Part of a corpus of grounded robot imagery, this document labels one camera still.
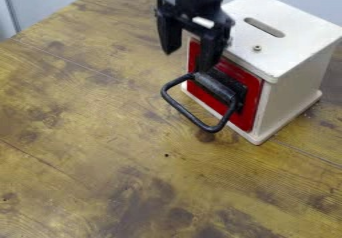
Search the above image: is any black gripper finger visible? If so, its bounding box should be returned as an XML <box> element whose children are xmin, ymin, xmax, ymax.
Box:
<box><xmin>156</xmin><ymin>13</ymin><xmax>181</xmax><ymax>55</ymax></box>
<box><xmin>196</xmin><ymin>31</ymin><xmax>229</xmax><ymax>72</ymax></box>

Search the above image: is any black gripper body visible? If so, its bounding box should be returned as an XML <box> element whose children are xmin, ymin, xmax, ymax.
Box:
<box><xmin>156</xmin><ymin>0</ymin><xmax>233</xmax><ymax>36</ymax></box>

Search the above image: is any black metal drawer handle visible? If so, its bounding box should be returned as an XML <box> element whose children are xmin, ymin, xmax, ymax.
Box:
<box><xmin>159</xmin><ymin>56</ymin><xmax>248</xmax><ymax>134</ymax></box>

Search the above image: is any red wooden drawer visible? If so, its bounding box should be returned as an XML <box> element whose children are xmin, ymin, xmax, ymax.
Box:
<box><xmin>185</xmin><ymin>36</ymin><xmax>264</xmax><ymax>133</ymax></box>

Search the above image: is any white wooden box cabinet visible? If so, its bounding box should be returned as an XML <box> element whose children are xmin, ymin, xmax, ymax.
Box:
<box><xmin>181</xmin><ymin>0</ymin><xmax>342</xmax><ymax>146</ymax></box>

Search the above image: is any grey vertical pole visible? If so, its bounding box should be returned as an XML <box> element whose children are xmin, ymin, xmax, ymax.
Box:
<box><xmin>4</xmin><ymin>0</ymin><xmax>21</xmax><ymax>33</ymax></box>

